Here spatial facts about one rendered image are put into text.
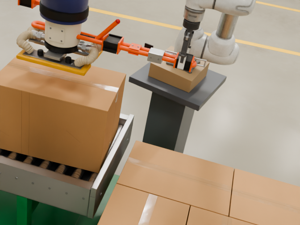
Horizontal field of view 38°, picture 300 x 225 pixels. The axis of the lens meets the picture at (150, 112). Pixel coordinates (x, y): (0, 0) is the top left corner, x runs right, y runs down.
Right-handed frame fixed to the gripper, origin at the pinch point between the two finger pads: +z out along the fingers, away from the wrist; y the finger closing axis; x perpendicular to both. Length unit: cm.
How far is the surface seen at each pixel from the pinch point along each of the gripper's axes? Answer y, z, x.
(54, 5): 11, -15, -60
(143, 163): -1, 68, -8
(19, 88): 19, 27, -72
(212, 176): -7, 68, 30
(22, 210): 35, 92, -62
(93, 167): 18, 64, -32
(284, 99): -224, 121, 95
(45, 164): 22, 67, -56
